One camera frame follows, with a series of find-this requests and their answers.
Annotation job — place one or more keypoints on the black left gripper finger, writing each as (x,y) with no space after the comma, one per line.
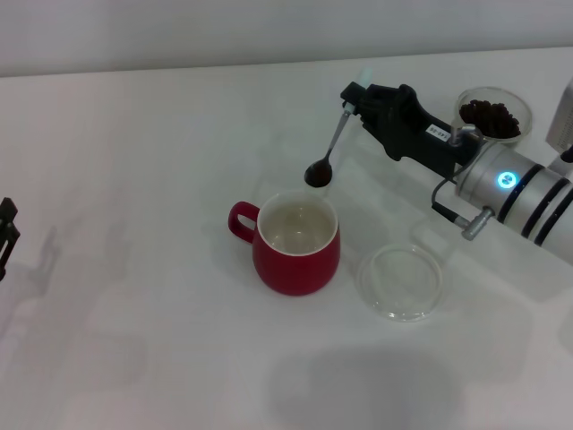
(9,237)

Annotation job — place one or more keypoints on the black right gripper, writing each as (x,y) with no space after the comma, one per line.
(425,143)

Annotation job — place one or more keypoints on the small scoop of coffee beans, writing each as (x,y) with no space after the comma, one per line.
(318,175)

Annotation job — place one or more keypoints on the red ceramic mug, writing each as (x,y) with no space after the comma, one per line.
(295,273)

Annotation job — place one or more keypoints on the pile of coffee beans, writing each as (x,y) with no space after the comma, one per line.
(488,116)

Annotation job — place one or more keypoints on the small clear glass dish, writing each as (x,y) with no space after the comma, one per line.
(403,282)

